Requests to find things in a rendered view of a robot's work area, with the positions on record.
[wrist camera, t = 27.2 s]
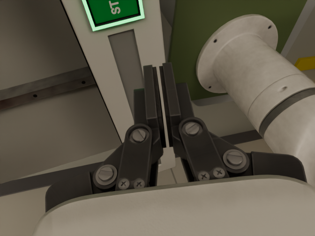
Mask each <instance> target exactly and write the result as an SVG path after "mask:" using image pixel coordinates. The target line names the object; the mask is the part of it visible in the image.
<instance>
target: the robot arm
mask: <svg viewBox="0 0 315 236"><path fill-rule="evenodd" d="M277 44H278V31H277V28H276V26H275V24H274V23H273V22H272V21H271V20H270V19H268V18H267V17H265V16H263V15H259V14H248V15H242V16H239V17H236V18H234V19H232V20H230V21H228V22H227V23H226V24H224V25H223V26H221V27H220V28H219V29H218V30H216V31H215V32H214V33H213V34H212V35H211V37H210V38H209V39H208V40H207V41H206V43H205V44H204V46H203V47H202V49H201V51H200V53H199V56H198V59H197V62H196V76H197V79H198V81H199V83H200V84H201V86H202V87H203V88H205V89H206V90H207V91H209V92H213V93H228V95H229V96H230V97H231V98H232V100H233V101H234V102H235V103H236V105H237V106H238V107H239V109H240V110H241V111H242V112H243V114H244V115H245V116H246V118H247V119H248V120H249V122H250V123H251V124H252V125H253V127H254V128H255V129H256V130H257V132H258V133H259V134H260V135H261V137H262V138H263V139H264V141H265V142H266V143H267V145H268V146H269V147H270V149H271V150H272V152H273V153H265V152H254V151H251V153H245V152H244V151H243V150H241V149H240V148H238V147H236V146H234V145H233V144H231V143H229V142H227V141H225V140H224V139H222V138H220V137H218V136H216V135H215V134H213V133H211V132H209V131H208V129H207V127H206V125H205V123H204V122H203V121H202V120H201V119H200V118H197V117H195V115H194V111H193V107H192V103H191V98H190V94H189V90H188V85H187V83H186V82H185V83H178V84H175V79H174V74H173V67H172V63H171V62H168V63H162V65H163V66H159V70H160V78H161V86H162V93H163V101H164V108H165V119H166V126H167V133H168V140H169V147H173V151H174V153H175V154H176V155H177V156H179V157H180V159H181V162H182V165H183V168H184V171H185V174H186V177H187V181H188V183H180V184H169V185H161V186H157V180H158V160H159V159H160V157H161V156H162V155H163V153H164V152H163V148H166V141H165V130H164V122H163V113H162V105H161V98H160V91H159V84H158V75H157V69H156V67H152V65H147V66H143V76H144V88H140V89H134V125H132V126H131V127H129V128H128V130H127V132H126V135H125V139H124V142H123V143H122V144H121V145H120V146H119V147H118V148H117V149H116V150H115V151H114V152H113V153H112V154H111V155H110V156H109V157H108V158H107V159H106V160H105V161H103V162H102V163H101V164H100V165H99V166H98V167H97V169H96V170H95V171H93V172H90V171H87V172H85V173H82V174H79V175H76V176H74V177H70V178H67V179H64V180H61V181H59V182H56V183H54V184H52V185H51V186H50V187H49V188H48V190H47V192H46V194H45V214H44V215H43V216H42V217H41V218H40V219H39V221H38V223H37V224H36V227H35V229H34V231H33V233H32V236H315V82H313V81H312V80H311V79H310V78H308V77H307V76H306V75H305V74H304V73H303V72H302V71H300V70H299V69H298V68H297V67H295V66H294V65H293V64H292V63H291V62H289V61H288V60H287V59H286V58H284V57H283V56H282V55H281V54H280V53H278V52H277V51H276V47H277Z"/></svg>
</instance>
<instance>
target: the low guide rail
mask: <svg viewBox="0 0 315 236"><path fill-rule="evenodd" d="M94 83H95V81H94V79H93V76H92V74H91V72H90V69H89V67H88V66H87V67H84V68H80V69H76V70H73V71H69V72H66V73H62V74H58V75H54V76H51V77H47V78H43V79H40V80H36V81H32V82H28V83H25V84H21V85H18V86H14V87H10V88H6V89H3V90H0V110H2V109H5V108H9V107H12V106H16V105H19V104H22V103H27V102H30V101H34V100H38V99H41V98H44V97H48V96H52V95H55V94H59V93H62V92H66V91H69V90H73V89H77V88H80V87H84V86H88V85H91V84H94Z"/></svg>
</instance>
